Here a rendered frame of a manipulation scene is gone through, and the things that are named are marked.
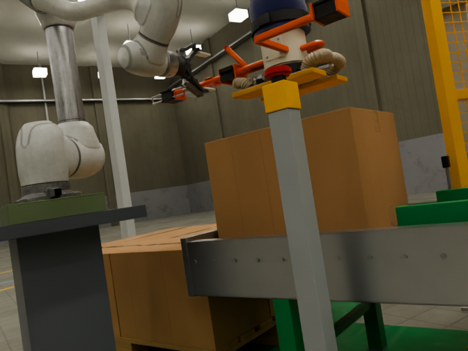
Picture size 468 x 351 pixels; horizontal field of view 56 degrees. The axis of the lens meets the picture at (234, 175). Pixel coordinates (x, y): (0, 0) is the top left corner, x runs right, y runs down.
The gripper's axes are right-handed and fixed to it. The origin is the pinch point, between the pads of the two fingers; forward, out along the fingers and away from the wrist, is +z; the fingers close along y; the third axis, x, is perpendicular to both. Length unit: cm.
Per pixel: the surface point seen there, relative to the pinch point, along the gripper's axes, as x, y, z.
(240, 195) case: 9.4, 48.4, -3.4
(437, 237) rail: 78, 64, -20
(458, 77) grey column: 68, 7, 109
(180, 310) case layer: -30, 93, -4
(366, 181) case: 56, 49, -1
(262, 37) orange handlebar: 33.8, -0.5, -12.8
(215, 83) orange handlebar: -7.3, 0.9, 12.8
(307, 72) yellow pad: 41.1, 11.1, -0.1
